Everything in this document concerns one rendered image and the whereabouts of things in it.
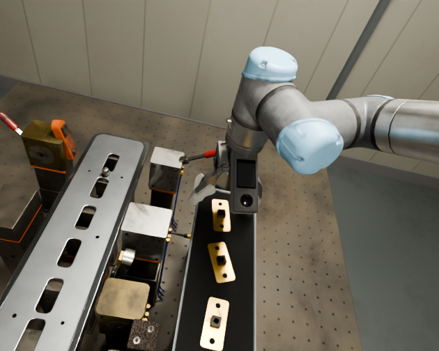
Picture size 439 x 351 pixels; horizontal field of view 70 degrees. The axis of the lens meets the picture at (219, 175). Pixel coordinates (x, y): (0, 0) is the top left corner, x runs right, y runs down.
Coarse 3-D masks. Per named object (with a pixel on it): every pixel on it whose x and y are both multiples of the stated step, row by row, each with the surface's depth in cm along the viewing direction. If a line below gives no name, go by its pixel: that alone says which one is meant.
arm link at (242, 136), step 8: (232, 120) 53; (232, 128) 52; (240, 128) 51; (232, 136) 53; (240, 136) 52; (248, 136) 51; (256, 136) 51; (264, 136) 52; (240, 144) 53; (248, 144) 52; (256, 144) 53; (264, 144) 54
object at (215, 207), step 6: (216, 204) 72; (222, 204) 72; (228, 204) 72; (216, 210) 70; (222, 210) 70; (228, 210) 71; (216, 216) 69; (222, 216) 69; (228, 216) 70; (216, 222) 68; (222, 222) 69; (228, 222) 69; (216, 228) 67; (222, 228) 68; (228, 228) 68
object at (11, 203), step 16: (0, 192) 77; (16, 192) 78; (32, 192) 79; (0, 208) 74; (16, 208) 75; (32, 208) 79; (0, 224) 71; (16, 224) 73; (32, 224) 82; (0, 240) 77; (16, 240) 75; (16, 256) 82
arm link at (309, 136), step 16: (272, 96) 43; (288, 96) 42; (304, 96) 43; (256, 112) 45; (272, 112) 42; (288, 112) 41; (304, 112) 40; (320, 112) 41; (336, 112) 42; (352, 112) 43; (272, 128) 42; (288, 128) 40; (304, 128) 39; (320, 128) 39; (336, 128) 40; (352, 128) 43; (288, 144) 40; (304, 144) 38; (320, 144) 38; (336, 144) 39; (288, 160) 41; (304, 160) 39; (320, 160) 41
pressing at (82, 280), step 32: (96, 160) 94; (128, 160) 97; (64, 192) 85; (128, 192) 88; (64, 224) 78; (96, 224) 80; (32, 256) 71; (96, 256) 74; (32, 288) 67; (64, 288) 68; (96, 288) 69; (0, 320) 62; (64, 320) 64
